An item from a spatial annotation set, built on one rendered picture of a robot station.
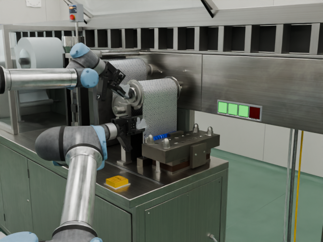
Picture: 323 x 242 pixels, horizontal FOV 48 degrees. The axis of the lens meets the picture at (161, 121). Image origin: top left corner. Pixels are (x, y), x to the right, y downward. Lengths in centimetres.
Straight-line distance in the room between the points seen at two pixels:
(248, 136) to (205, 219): 281
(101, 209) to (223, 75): 86
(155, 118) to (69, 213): 92
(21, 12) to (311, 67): 644
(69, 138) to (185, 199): 72
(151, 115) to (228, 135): 306
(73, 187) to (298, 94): 99
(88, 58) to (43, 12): 611
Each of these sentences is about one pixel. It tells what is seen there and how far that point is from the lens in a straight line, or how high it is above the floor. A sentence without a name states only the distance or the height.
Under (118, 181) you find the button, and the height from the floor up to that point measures 92.
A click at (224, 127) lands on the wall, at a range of 477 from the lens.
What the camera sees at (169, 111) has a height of 115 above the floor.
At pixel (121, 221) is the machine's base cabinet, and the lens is 159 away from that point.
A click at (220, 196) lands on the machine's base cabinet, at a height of 72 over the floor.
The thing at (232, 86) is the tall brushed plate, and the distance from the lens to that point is 176.
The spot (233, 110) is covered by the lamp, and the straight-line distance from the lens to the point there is 177.
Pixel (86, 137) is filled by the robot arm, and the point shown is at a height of 121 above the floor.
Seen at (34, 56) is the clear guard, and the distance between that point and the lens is 256.
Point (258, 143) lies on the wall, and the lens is 453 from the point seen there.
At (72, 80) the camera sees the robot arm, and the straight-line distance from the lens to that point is 141.
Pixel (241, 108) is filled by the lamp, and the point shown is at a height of 119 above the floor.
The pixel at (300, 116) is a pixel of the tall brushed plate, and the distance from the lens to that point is 161.
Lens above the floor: 152
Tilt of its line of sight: 13 degrees down
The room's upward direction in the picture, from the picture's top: straight up
